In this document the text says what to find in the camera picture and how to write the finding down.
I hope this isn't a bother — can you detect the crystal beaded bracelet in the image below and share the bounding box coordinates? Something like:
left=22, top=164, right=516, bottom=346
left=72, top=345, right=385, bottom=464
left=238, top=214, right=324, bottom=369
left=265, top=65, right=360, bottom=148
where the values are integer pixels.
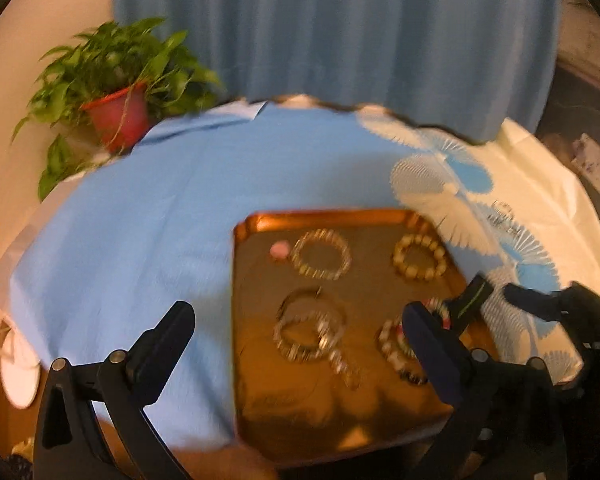
left=272, top=312, right=341, bottom=363

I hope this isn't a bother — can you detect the printed paper card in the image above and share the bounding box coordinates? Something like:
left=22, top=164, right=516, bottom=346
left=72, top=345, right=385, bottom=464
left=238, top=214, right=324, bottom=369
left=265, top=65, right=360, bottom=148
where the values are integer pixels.
left=570, top=132, right=600, bottom=193

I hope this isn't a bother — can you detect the silver beaded chain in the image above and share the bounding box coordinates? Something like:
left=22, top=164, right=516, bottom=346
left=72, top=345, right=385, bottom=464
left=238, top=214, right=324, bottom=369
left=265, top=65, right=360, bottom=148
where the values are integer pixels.
left=330, top=350, right=363, bottom=391

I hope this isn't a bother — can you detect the amber beaded bracelet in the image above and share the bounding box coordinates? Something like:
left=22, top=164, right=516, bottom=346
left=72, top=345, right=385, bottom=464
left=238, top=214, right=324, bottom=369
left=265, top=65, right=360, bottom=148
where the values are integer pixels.
left=392, top=234, right=451, bottom=281

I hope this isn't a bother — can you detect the green plant in red pot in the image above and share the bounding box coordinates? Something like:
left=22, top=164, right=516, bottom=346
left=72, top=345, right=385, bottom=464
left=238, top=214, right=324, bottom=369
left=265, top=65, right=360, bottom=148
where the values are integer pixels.
left=11, top=17, right=226, bottom=203

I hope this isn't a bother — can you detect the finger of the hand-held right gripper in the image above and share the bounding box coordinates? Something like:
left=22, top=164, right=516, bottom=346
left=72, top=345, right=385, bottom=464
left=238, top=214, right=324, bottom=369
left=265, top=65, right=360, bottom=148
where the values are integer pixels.
left=502, top=284, right=566, bottom=322

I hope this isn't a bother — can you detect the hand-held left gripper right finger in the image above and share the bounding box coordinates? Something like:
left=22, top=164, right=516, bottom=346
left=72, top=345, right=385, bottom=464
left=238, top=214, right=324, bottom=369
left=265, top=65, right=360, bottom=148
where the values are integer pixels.
left=402, top=302, right=568, bottom=480

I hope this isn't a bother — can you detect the white round disc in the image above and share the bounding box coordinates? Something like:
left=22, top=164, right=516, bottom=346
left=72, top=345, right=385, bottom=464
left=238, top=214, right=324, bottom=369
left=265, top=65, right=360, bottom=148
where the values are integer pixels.
left=0, top=327, right=43, bottom=408

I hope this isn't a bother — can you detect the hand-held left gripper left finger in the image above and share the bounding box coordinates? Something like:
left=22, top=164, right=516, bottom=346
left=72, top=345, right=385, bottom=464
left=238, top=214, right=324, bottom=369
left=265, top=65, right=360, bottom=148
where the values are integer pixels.
left=32, top=301, right=197, bottom=480

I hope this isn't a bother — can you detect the black and white beaded bracelet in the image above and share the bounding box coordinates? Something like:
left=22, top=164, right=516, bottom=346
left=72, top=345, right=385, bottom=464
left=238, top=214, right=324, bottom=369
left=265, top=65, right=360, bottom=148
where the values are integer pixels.
left=375, top=297, right=453, bottom=388

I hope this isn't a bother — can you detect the orange metal tray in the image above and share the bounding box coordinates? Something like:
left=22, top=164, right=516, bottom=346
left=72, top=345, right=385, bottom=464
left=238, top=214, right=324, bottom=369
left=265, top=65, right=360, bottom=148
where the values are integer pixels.
left=231, top=208, right=501, bottom=470

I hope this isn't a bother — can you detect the clear beaded bracelet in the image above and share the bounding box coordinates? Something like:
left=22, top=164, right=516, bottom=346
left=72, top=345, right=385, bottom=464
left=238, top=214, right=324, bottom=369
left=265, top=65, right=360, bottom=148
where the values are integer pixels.
left=290, top=229, right=353, bottom=281

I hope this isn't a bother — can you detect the blue and white patterned tablecloth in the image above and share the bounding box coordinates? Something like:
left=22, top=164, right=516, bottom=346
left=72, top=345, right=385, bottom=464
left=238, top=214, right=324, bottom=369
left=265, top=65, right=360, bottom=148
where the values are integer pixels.
left=0, top=94, right=600, bottom=456

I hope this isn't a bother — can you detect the blue curtain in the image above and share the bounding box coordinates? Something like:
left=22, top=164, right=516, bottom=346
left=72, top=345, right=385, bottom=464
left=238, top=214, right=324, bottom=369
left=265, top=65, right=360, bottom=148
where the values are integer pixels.
left=111, top=0, right=563, bottom=146

